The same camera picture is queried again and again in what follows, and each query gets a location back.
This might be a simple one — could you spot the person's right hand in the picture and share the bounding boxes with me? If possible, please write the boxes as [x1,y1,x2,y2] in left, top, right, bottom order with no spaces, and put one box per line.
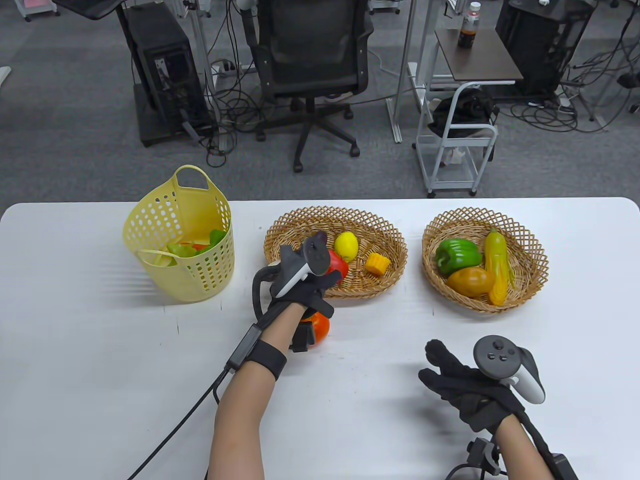
[418,340,526,433]

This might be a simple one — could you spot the person's left hand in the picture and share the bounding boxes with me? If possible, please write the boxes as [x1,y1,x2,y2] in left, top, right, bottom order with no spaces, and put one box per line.
[260,245,346,346]

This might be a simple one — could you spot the orange tangerine object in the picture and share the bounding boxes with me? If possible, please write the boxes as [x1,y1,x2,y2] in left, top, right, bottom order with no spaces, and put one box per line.
[300,310,331,346]

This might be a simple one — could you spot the red tomato object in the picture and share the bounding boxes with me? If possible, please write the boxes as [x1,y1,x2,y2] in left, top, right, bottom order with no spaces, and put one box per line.
[325,250,350,286]

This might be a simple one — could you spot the yellow lemon object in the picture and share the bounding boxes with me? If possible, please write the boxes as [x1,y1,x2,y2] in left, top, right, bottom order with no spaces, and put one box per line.
[334,232,360,261]

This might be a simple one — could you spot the yellow plastic basket container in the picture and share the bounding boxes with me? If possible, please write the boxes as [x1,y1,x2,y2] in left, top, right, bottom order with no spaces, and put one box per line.
[122,164,236,304]

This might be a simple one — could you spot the leafy orange carrot object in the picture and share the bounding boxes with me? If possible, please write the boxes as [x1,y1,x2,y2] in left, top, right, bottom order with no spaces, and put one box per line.
[180,229,227,252]

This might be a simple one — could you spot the oval wicker basket container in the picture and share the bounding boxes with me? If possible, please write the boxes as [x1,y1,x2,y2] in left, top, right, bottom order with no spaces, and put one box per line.
[263,205,408,300]

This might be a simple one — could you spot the yellow brown mango object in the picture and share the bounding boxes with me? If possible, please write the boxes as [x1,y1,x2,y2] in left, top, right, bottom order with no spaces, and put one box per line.
[446,266,496,298]

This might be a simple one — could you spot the light green lettuce leaf object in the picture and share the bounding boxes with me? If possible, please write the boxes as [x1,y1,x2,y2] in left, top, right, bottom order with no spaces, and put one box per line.
[165,241,211,258]

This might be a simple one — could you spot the long yellow corn cob object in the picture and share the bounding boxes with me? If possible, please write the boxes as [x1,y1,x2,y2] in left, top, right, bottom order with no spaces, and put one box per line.
[482,227,516,306]

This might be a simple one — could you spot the green bell pepper object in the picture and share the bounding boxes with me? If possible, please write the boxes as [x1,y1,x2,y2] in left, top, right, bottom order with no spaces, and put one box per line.
[434,238,484,276]

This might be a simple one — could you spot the round wicker basket container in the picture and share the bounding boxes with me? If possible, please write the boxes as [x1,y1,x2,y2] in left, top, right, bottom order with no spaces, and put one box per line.
[421,207,549,313]

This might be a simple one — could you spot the person's left forearm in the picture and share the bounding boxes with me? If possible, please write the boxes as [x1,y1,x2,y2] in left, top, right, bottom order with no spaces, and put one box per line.
[207,302,307,480]

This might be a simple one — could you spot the person's right forearm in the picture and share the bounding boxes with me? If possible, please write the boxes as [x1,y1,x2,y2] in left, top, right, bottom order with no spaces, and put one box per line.
[492,414,551,480]

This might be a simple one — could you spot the right grey white controller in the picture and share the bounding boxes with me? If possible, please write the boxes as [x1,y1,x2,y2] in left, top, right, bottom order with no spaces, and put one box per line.
[473,335,546,406]

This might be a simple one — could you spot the grey white controller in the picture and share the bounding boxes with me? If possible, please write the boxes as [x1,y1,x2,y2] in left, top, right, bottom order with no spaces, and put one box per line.
[272,231,331,298]
[473,335,546,406]

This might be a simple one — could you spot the left grey white controller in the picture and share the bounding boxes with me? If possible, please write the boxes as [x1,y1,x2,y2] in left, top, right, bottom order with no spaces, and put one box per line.
[272,231,331,298]

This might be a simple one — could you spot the left black sensor box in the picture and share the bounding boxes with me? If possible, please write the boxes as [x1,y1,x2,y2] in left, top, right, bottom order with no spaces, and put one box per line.
[227,324,263,372]

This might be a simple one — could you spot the black sensor box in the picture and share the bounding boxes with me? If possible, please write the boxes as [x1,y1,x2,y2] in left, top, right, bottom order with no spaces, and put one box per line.
[550,452,578,480]
[227,324,263,372]

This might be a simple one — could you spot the right black sensor box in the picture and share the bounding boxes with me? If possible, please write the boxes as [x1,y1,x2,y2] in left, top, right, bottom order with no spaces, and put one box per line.
[550,452,578,480]

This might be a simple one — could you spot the white rolling cart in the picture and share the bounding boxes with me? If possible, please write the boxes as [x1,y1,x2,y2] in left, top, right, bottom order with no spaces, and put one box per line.
[412,81,499,198]

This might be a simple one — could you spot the black bag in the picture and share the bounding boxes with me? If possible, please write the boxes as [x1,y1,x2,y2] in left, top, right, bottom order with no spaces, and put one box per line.
[428,89,500,138]

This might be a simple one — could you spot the black office chair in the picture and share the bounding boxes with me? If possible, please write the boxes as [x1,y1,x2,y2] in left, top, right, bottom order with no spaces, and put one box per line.
[242,0,375,173]

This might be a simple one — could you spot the black computer tower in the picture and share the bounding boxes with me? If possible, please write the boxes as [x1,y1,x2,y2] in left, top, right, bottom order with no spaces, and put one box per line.
[495,0,596,96]
[122,2,216,148]

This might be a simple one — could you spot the brown side table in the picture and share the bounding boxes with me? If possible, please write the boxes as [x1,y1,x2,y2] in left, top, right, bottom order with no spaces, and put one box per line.
[434,27,524,83]

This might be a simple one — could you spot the dark drink bottle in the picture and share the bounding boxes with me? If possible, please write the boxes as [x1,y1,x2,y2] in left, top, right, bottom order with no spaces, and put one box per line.
[457,1,482,50]

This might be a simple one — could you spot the white cart with pink top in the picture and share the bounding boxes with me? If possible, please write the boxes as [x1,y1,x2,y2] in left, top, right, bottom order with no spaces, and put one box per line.
[14,0,57,22]

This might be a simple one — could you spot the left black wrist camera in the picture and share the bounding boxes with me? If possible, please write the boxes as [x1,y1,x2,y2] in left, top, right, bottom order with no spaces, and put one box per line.
[289,320,317,353]

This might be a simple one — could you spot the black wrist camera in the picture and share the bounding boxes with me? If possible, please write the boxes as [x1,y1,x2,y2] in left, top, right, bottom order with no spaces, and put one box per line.
[465,437,501,476]
[289,320,317,353]

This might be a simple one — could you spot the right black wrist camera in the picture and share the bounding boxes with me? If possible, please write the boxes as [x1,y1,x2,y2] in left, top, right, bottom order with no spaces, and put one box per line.
[465,437,501,476]

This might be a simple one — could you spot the left black wrist strap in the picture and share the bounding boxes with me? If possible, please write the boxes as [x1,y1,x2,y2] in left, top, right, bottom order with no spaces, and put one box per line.
[246,340,288,383]

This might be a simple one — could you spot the right black glove cable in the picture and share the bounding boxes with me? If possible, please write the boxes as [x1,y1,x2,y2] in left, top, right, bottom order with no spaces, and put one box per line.
[445,462,506,480]

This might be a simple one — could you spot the tangle of black cables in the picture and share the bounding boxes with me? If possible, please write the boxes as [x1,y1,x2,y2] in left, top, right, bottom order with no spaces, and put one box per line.
[197,0,271,168]
[500,0,640,133]

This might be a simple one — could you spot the white metal frame legs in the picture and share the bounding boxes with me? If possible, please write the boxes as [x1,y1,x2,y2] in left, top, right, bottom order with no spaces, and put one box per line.
[387,0,433,144]

